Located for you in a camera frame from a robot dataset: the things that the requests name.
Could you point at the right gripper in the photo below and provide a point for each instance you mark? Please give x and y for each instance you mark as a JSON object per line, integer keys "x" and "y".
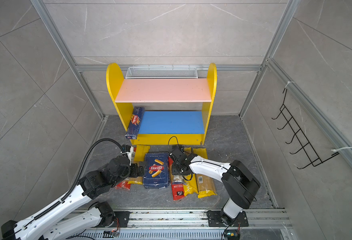
{"x": 174, "y": 170}

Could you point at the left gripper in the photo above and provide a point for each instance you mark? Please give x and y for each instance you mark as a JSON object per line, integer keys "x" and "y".
{"x": 137, "y": 173}

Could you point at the yellow short spaghetti bag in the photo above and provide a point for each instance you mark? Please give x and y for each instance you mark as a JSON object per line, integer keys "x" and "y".
{"x": 190, "y": 185}

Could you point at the blue Barilla spaghetti box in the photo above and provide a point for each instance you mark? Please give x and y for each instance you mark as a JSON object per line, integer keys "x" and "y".
{"x": 135, "y": 123}

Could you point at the clear spaghetti bag white label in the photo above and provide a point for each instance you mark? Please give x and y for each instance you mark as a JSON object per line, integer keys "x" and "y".
{"x": 175, "y": 178}

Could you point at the yellow Pastatime spaghetti bag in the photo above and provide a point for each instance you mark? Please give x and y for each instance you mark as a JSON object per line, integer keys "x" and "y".
{"x": 189, "y": 152}

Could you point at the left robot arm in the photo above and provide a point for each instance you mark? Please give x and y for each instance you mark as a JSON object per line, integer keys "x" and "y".
{"x": 49, "y": 223}

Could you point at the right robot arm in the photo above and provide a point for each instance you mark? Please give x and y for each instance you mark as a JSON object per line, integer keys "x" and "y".
{"x": 241, "y": 185}

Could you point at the yellow shelf unit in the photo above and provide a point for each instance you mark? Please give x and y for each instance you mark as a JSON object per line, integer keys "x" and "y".
{"x": 165, "y": 126}

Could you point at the red spaghetti bag left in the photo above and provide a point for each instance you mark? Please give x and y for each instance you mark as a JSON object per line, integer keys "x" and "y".
{"x": 124, "y": 185}

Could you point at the red spaghetti bag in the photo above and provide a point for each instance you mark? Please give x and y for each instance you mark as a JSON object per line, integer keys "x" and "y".
{"x": 177, "y": 190}
{"x": 124, "y": 185}

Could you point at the blue Barilla rigatoni box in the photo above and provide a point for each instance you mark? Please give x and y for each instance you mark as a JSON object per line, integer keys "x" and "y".
{"x": 156, "y": 174}

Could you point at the red spaghetti bag centre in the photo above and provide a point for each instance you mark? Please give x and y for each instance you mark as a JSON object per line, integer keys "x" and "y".
{"x": 177, "y": 190}

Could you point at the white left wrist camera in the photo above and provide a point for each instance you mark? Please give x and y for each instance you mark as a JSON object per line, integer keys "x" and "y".
{"x": 129, "y": 152}

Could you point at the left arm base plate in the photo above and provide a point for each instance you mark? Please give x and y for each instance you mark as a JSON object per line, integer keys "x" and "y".
{"x": 118, "y": 219}

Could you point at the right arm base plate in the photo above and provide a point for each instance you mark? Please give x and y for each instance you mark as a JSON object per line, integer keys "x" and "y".
{"x": 220, "y": 219}

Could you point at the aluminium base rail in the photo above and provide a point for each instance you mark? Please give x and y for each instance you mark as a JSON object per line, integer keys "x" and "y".
{"x": 187, "y": 225}

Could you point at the black wire wall rack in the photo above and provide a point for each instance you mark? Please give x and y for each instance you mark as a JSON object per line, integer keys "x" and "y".
{"x": 299, "y": 136}

